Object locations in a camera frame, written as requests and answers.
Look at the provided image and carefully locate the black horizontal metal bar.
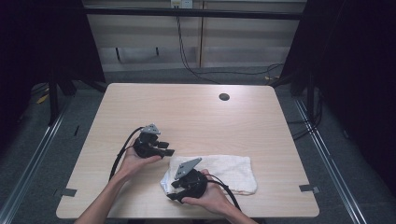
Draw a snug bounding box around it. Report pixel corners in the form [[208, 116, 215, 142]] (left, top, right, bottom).
[[82, 7, 307, 21]]

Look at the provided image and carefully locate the white wall socket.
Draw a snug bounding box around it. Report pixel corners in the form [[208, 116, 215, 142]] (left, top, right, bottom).
[[170, 0, 194, 9]]

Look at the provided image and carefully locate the black hanging power cable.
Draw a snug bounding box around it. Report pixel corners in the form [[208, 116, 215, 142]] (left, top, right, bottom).
[[176, 15, 222, 85]]

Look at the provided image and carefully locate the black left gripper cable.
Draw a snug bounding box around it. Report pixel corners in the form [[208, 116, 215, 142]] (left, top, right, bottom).
[[108, 126, 146, 182]]

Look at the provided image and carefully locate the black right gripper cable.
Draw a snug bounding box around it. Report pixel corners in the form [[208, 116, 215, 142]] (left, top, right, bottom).
[[205, 174, 242, 212]]

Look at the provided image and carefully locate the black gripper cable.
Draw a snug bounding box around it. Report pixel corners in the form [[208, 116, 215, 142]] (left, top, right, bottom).
[[205, 174, 242, 212], [108, 126, 146, 182]]

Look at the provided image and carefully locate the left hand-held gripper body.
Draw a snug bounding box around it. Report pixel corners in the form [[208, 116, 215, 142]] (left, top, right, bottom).
[[133, 123, 164, 160]]

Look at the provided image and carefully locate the yellow floor scrap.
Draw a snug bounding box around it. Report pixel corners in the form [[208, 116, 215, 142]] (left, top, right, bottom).
[[35, 92, 50, 105]]

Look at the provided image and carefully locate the person's left hand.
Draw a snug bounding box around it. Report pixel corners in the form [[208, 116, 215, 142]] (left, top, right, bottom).
[[119, 137, 163, 182]]

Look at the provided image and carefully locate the black cable bundle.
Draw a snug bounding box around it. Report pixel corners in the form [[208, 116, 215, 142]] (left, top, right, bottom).
[[287, 88, 324, 142]]

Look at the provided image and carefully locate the person's right hand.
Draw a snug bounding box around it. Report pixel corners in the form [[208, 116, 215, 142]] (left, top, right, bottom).
[[180, 168, 233, 217]]

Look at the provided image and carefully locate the grey tape strip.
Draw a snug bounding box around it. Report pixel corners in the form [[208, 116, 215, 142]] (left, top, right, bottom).
[[298, 184, 321, 194], [60, 188, 78, 198]]

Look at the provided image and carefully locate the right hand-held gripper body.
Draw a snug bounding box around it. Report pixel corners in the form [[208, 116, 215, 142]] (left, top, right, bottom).
[[171, 157, 209, 201]]

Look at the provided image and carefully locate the white towel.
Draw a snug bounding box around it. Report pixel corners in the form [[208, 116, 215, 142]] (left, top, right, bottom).
[[160, 154, 259, 197]]

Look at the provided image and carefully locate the aluminium floor rail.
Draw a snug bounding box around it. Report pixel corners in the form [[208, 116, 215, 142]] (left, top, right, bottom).
[[293, 98, 369, 224], [0, 95, 75, 224]]

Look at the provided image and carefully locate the dark curtain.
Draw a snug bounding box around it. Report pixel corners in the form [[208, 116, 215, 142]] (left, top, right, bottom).
[[279, 0, 396, 190], [0, 0, 106, 153]]

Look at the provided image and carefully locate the black metal stand leg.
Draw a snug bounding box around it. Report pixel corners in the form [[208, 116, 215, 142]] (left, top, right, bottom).
[[48, 70, 61, 127]]

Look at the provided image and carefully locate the black floor cable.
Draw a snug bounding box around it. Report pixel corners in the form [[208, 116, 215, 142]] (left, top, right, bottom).
[[192, 63, 285, 77]]

